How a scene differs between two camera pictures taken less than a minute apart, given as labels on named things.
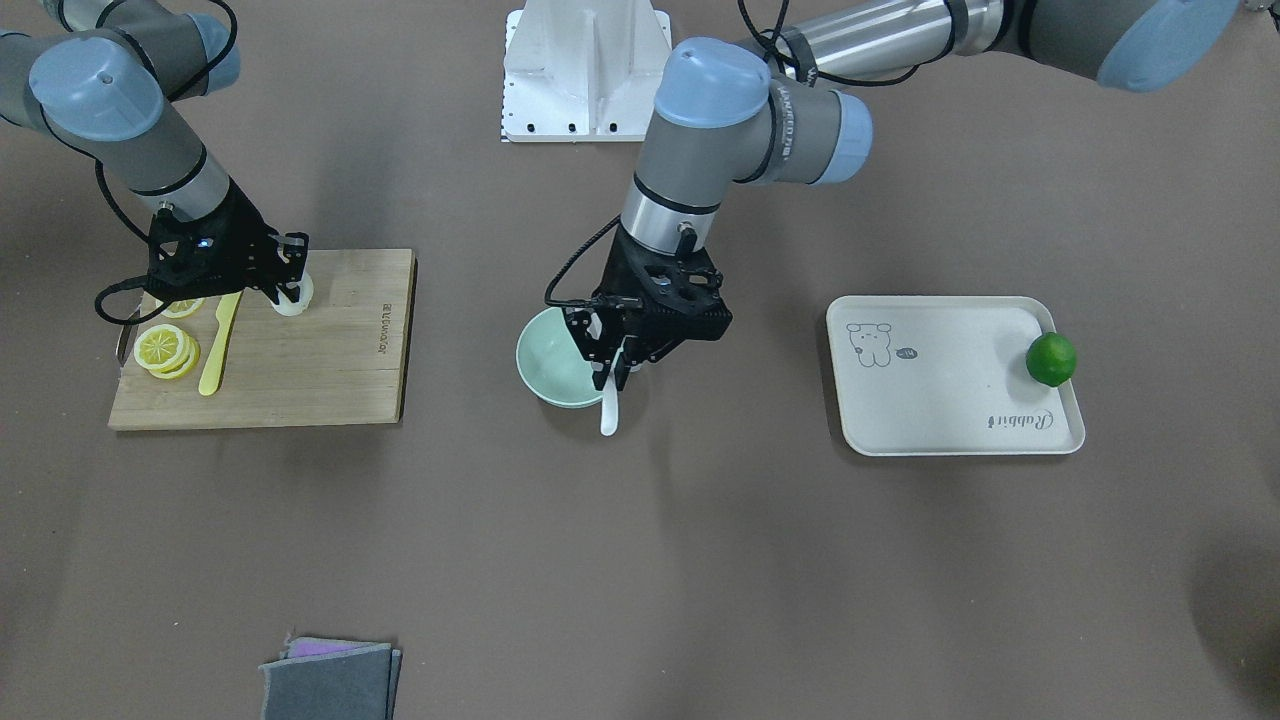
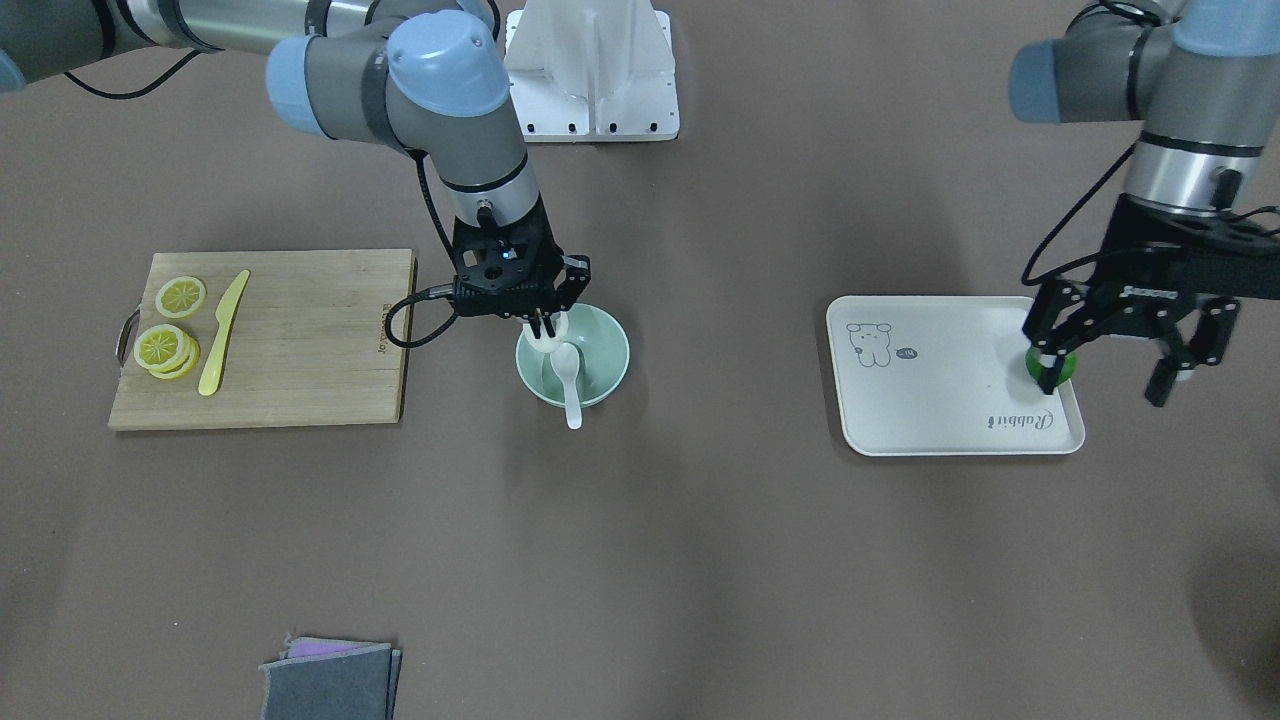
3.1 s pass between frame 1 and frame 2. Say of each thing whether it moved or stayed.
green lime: stayed
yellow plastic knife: stayed
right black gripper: moved
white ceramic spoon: moved
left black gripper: moved
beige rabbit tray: stayed
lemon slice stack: stayed
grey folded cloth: stayed
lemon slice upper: stayed
